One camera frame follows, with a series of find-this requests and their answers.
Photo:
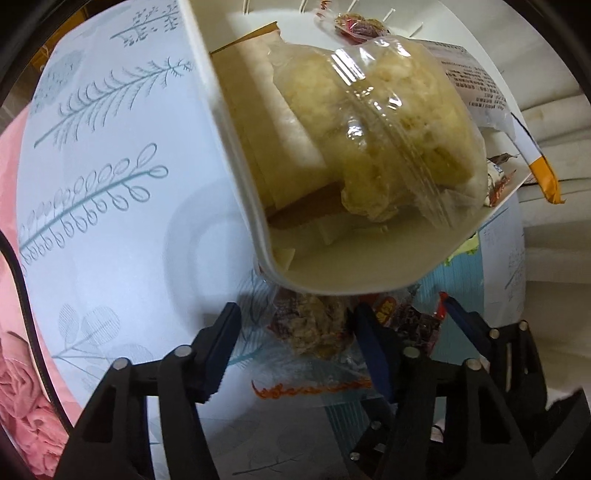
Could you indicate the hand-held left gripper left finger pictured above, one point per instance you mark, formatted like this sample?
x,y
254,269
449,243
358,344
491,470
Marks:
x,y
224,346

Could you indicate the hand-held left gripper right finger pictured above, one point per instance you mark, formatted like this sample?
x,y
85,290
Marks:
x,y
374,355

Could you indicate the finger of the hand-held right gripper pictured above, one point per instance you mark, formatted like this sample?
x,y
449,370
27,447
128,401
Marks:
x,y
461,318
369,441

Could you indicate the red dried fruit packet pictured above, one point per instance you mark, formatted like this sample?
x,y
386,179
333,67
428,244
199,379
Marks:
x,y
415,323

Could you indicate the clear nut cluster snack bag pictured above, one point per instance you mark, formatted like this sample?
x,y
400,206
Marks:
x,y
318,332

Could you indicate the white plastic storage bin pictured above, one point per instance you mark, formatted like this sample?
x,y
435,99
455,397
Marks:
x,y
351,270

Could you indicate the white red-edged snack packet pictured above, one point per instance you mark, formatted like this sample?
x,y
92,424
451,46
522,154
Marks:
x,y
496,177

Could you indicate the white orange-ended snack packet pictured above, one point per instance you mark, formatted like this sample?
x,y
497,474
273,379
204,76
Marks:
x,y
547,177

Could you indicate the clear puffed snack bag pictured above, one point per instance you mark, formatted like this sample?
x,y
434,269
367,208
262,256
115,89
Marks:
x,y
392,138

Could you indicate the clear printed wafer pack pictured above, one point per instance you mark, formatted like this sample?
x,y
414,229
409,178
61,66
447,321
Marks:
x,y
471,78

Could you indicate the beige kraft snack packet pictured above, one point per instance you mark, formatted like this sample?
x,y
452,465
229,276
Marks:
x,y
249,106

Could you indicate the clear red candy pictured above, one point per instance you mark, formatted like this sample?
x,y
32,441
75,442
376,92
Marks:
x,y
360,23

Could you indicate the green snack packet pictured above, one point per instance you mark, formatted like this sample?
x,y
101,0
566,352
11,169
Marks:
x,y
468,249

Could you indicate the leaf printed tablecloth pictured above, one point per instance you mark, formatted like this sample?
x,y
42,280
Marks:
x,y
115,230

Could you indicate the pink fleece garment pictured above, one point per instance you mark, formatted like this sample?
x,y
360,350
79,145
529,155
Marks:
x,y
27,415

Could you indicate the pink blanket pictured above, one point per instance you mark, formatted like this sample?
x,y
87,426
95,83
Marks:
x,y
14,184

